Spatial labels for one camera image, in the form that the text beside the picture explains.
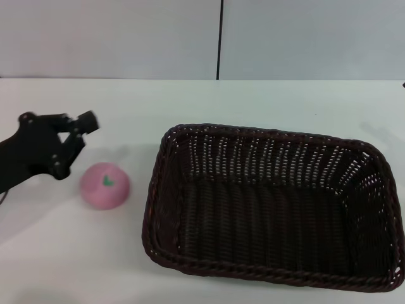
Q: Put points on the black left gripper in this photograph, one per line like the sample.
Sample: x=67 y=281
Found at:
x=28 y=145

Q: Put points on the pink peach toy ball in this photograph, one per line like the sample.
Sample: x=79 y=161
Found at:
x=101 y=193

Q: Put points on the dark brown woven basket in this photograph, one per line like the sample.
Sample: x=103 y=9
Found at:
x=269 y=221

